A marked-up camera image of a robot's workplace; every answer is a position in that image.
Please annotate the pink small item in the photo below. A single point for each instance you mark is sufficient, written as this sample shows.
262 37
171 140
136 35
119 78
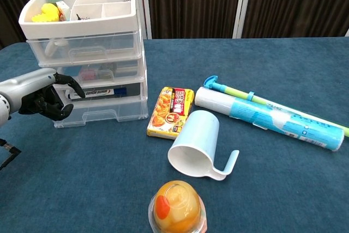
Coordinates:
87 74

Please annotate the yellow rubber duck toy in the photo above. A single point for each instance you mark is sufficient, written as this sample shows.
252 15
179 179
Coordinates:
47 13

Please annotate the green small item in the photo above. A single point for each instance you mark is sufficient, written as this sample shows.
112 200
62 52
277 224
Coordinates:
105 74

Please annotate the white screen frame post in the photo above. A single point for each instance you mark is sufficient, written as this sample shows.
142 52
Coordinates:
144 3
241 3

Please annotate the blue green pump stick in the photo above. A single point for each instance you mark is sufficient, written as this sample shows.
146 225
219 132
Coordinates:
234 90

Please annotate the orange fruit jelly cup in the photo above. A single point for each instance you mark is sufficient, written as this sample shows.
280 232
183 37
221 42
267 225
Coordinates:
177 205

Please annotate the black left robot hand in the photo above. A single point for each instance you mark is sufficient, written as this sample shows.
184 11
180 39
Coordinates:
46 102

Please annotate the blue white lint roller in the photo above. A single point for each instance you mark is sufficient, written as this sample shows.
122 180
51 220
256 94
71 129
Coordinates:
259 115

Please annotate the blue velvet tablecloth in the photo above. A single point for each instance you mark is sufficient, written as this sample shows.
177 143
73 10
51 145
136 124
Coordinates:
81 162

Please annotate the white curved plastic item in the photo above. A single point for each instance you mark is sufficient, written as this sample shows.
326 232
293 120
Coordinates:
51 47

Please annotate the white plastic drawer organizer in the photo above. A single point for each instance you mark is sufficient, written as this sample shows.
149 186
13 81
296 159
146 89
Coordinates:
81 27

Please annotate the blue and white eraser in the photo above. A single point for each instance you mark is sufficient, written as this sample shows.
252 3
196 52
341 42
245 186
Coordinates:
72 70

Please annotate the clear drawer holding stationery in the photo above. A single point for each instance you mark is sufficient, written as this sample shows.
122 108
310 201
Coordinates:
128 76

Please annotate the black binder clip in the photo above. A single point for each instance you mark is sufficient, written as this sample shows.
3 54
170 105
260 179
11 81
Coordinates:
81 17

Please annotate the yellow curry roux box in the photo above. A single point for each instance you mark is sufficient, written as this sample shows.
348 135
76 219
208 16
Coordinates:
163 113

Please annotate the clear drawer holding white item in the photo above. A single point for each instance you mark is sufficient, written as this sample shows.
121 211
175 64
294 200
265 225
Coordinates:
120 46

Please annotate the whiteboard marker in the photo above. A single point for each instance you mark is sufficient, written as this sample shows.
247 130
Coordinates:
98 93

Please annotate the small white box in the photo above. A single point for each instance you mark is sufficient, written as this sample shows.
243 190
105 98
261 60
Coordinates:
64 8

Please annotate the clear drawer holding marker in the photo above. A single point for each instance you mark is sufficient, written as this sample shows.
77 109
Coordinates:
103 111

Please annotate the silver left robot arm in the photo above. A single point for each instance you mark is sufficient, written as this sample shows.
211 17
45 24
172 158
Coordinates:
24 85

